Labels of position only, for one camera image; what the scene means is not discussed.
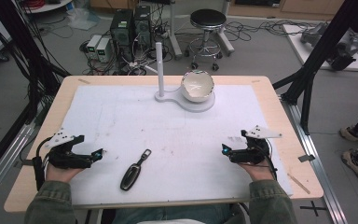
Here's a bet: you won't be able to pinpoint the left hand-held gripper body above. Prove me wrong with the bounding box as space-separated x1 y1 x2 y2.
44 127 94 171

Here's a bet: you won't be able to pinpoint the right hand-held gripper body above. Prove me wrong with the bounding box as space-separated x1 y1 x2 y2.
230 124 283 165

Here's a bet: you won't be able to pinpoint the person's left hand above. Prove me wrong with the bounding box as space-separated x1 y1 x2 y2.
45 162 86 184

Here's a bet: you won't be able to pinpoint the person's right hand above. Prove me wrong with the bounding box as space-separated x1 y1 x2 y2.
237 159 277 182

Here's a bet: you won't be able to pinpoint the black car key fob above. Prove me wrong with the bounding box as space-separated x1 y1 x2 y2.
119 148 153 192

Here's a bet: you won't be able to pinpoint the white foam mat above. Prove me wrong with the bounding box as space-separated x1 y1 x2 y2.
69 84 294 207

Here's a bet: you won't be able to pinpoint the grey tape piece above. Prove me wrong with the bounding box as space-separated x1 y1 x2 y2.
297 153 317 163

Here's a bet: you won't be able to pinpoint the thin wooden stick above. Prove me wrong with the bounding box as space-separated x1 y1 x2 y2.
286 173 311 195

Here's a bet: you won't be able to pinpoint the white eggshell-shaped bowl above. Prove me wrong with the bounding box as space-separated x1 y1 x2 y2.
180 70 215 104

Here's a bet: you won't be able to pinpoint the person's legs in jeans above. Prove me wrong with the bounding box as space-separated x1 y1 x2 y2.
111 203 247 224

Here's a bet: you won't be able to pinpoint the white stand with pole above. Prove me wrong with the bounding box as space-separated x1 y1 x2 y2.
154 41 216 114

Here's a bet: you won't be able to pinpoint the white power supply unit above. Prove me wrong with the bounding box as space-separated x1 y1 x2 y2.
86 34 103 59
95 37 114 64

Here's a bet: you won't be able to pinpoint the white board on floor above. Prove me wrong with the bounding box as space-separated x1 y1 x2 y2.
282 23 358 73

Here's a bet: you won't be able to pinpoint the large black computer tower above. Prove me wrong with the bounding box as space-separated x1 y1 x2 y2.
109 8 135 63

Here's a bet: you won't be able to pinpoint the black round stool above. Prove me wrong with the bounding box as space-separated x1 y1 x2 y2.
184 8 228 72

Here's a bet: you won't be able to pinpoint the clear plastic bag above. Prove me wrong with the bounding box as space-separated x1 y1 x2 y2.
66 7 102 32

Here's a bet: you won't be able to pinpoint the small black computer tower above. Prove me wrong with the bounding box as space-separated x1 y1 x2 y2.
132 5 153 51

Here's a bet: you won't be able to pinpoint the grey robot device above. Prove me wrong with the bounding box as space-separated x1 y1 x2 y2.
299 21 358 72

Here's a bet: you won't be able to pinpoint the round white table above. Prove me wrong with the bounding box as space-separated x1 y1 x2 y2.
21 0 75 14

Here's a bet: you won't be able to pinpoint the right hand-held gripper cable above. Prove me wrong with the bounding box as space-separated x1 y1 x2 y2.
260 139 279 182

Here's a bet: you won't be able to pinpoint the hand-held gripper cable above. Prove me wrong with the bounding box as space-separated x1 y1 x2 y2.
32 136 54 191
260 139 279 182

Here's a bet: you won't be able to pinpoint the left hand-held gripper cable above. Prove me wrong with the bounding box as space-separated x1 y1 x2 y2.
32 136 54 191

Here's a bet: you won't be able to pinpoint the aluminium rail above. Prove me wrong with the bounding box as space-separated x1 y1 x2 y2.
0 102 46 208
280 92 350 224

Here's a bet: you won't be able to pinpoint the tangle of black floor cables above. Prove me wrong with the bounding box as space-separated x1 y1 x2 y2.
223 19 329 43

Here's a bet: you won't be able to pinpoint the black metal stand frame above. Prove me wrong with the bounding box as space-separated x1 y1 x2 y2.
0 0 71 126
272 0 358 136

